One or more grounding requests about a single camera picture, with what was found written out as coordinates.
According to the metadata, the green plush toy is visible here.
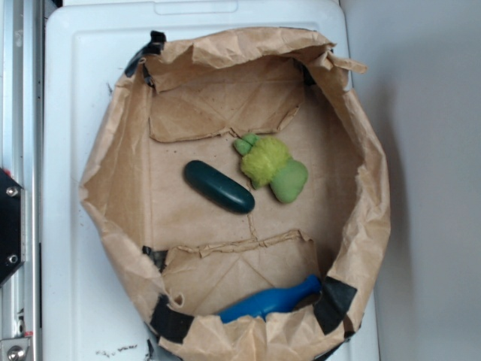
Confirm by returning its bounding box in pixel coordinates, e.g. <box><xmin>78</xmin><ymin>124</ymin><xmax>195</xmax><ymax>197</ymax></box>
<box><xmin>233</xmin><ymin>133</ymin><xmax>308</xmax><ymax>204</ymax></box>

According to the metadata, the white plastic lid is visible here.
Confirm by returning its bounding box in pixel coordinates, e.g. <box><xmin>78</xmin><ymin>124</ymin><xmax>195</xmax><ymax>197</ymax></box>
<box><xmin>40</xmin><ymin>0</ymin><xmax>381</xmax><ymax>361</ymax></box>

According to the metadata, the blue plastic bottle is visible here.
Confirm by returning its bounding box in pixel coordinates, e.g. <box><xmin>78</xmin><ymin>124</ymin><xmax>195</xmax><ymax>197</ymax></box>
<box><xmin>218</xmin><ymin>275</ymin><xmax>322</xmax><ymax>323</ymax></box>

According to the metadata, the aluminium frame rail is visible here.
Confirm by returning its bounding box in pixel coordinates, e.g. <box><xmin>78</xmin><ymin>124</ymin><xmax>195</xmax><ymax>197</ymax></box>
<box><xmin>1</xmin><ymin>1</ymin><xmax>44</xmax><ymax>360</ymax></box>

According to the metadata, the black mounting bracket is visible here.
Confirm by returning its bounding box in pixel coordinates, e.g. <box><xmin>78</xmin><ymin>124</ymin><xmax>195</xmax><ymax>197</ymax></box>
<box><xmin>0</xmin><ymin>168</ymin><xmax>25</xmax><ymax>287</ymax></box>

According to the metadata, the dark green plastic pickle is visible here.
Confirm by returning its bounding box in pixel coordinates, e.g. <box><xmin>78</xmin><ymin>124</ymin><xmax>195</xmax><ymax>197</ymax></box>
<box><xmin>183</xmin><ymin>160</ymin><xmax>256</xmax><ymax>214</ymax></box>

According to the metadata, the brown paper lined bin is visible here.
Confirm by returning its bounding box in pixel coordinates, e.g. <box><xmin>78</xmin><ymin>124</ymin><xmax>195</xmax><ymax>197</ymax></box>
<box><xmin>80</xmin><ymin>27</ymin><xmax>391</xmax><ymax>360</ymax></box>

